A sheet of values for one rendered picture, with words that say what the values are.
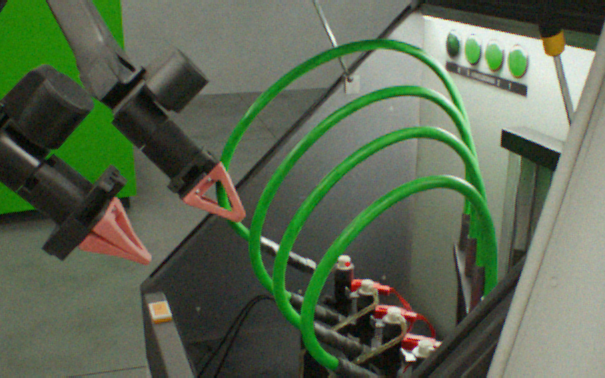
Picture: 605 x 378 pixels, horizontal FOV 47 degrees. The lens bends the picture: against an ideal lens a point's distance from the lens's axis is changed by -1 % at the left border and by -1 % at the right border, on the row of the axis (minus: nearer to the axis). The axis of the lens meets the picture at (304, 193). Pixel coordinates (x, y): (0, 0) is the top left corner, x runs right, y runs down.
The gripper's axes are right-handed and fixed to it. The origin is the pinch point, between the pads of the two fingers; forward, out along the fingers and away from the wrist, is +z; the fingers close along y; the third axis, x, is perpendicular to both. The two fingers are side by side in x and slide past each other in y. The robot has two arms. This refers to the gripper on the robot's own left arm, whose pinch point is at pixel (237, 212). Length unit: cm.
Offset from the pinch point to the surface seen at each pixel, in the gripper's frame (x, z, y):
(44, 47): 38, -97, 307
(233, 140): -6.5, -7.1, -2.1
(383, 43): -29.1, -2.0, -0.2
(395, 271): -9, 37, 45
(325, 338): 2.4, 16.5, -12.0
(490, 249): -18.3, 20.5, -18.4
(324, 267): -4.4, 7.2, -22.8
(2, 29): 46, -117, 300
